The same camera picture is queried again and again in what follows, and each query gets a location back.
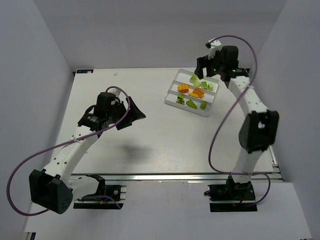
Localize orange brick hollow side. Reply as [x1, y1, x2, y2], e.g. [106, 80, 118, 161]
[192, 88, 205, 99]

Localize small green brick upturned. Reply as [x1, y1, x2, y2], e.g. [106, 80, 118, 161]
[200, 101, 207, 111]

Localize yellow round lego block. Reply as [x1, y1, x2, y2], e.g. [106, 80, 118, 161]
[177, 84, 189, 94]

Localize green lego plate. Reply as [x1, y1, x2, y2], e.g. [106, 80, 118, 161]
[185, 99, 198, 109]

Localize small green brick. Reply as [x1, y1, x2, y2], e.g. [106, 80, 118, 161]
[193, 80, 201, 87]
[207, 83, 214, 91]

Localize small green brick front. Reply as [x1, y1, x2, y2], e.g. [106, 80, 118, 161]
[193, 80, 201, 87]

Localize orange brick studs up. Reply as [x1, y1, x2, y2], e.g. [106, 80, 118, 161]
[188, 93, 199, 98]

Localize green square brick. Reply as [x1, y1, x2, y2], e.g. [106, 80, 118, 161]
[176, 94, 185, 105]

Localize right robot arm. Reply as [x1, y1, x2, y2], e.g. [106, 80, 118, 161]
[194, 41, 279, 184]

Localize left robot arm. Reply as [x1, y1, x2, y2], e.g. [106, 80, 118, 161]
[29, 91, 146, 214]

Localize white divided tray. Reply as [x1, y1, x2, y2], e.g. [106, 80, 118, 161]
[164, 69, 220, 117]

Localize blue label left corner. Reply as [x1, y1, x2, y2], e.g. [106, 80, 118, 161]
[76, 69, 94, 74]

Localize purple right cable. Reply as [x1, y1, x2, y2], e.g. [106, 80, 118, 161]
[205, 35, 271, 207]

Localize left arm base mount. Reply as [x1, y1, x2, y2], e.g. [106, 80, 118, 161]
[68, 174, 127, 210]

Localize aluminium table rail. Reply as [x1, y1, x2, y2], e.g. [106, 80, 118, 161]
[243, 68, 286, 182]

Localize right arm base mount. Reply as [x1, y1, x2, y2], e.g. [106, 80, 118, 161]
[204, 176, 258, 213]

